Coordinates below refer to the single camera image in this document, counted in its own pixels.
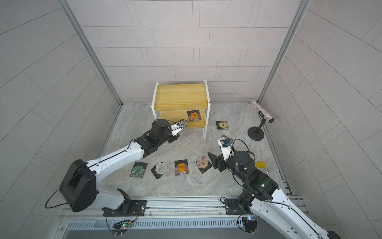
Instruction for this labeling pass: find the orange label black tea bag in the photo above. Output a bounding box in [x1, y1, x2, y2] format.
[174, 159, 189, 176]

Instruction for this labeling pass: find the beige label tea bag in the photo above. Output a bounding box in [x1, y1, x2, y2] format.
[215, 120, 229, 130]

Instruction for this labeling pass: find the white patterned tea bag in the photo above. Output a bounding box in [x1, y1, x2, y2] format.
[151, 161, 169, 179]

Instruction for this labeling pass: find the green label top tea bag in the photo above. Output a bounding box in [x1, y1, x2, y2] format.
[129, 161, 148, 178]

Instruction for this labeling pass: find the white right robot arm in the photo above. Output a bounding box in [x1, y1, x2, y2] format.
[208, 150, 339, 239]

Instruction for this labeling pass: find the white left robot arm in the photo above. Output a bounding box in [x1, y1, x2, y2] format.
[59, 119, 187, 216]

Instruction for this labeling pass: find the orange label lower tea bag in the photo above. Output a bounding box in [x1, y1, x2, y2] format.
[187, 110, 202, 122]

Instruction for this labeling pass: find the yellow tag on floor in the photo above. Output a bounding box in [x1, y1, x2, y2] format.
[255, 161, 267, 169]

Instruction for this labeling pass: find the glitter roller on black stand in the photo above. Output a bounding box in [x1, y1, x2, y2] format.
[247, 98, 275, 141]

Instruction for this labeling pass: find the right circuit board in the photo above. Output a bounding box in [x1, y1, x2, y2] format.
[241, 217, 258, 233]

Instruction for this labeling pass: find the circuit board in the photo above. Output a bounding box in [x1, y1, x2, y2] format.
[241, 217, 258, 233]
[111, 220, 135, 237]

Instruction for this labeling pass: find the left circuit board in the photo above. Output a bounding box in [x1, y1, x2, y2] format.
[111, 220, 135, 237]

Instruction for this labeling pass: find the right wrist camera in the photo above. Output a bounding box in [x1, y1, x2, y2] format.
[217, 134, 234, 161]

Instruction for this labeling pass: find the white frame wooden shelf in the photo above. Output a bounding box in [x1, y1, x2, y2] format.
[151, 81, 211, 139]

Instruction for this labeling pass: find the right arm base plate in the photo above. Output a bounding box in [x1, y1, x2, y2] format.
[221, 198, 251, 215]

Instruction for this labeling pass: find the aluminium rail frame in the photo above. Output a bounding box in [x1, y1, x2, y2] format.
[51, 196, 259, 239]

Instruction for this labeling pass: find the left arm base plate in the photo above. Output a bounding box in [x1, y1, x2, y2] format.
[102, 200, 147, 217]

